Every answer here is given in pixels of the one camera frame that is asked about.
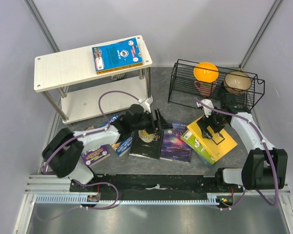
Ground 91-storey treehouse book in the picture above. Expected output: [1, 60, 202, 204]
[100, 114, 134, 157]

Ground black wire dish rack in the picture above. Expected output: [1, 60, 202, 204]
[167, 59, 266, 110]

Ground yellow hardcover book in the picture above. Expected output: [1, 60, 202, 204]
[187, 117, 237, 162]

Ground dark green cup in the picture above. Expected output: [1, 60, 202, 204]
[218, 81, 230, 102]

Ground blue grey bottom book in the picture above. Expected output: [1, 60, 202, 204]
[198, 154, 214, 168]

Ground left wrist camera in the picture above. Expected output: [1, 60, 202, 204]
[138, 97, 153, 113]

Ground orange bowl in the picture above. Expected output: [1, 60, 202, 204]
[193, 62, 219, 83]

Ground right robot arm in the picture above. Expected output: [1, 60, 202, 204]
[196, 93, 288, 192]

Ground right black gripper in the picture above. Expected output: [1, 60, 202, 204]
[196, 106, 228, 139]

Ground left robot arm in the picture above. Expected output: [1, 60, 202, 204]
[42, 104, 172, 192]

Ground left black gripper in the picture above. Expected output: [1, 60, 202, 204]
[131, 109, 173, 135]

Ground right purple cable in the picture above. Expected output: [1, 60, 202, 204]
[194, 97, 280, 212]

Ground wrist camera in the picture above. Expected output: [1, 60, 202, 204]
[138, 97, 153, 113]
[196, 99, 214, 117]

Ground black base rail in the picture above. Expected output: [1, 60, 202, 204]
[69, 173, 245, 201]

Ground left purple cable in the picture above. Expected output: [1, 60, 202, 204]
[35, 90, 141, 221]

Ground green cartoon book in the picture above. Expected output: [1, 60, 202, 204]
[181, 130, 215, 163]

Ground purple paperback book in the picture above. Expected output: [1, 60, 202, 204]
[81, 143, 110, 167]

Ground slotted cable duct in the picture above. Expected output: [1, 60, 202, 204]
[35, 190, 231, 205]

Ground white coiled object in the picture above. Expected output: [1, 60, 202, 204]
[111, 73, 126, 81]

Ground black moon and sixpence book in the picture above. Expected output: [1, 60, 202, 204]
[129, 130, 164, 160]

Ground beige brown bowl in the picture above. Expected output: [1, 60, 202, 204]
[224, 71, 252, 95]

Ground purple cable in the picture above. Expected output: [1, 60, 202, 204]
[35, 90, 141, 221]
[194, 97, 280, 212]

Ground purple robinson crusoe book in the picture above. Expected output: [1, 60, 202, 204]
[160, 121, 192, 163]

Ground white two-tier shelf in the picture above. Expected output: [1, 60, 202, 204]
[34, 35, 152, 124]

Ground blue paperback book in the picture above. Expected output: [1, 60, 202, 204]
[92, 38, 143, 75]

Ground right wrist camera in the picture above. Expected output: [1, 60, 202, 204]
[196, 99, 214, 117]

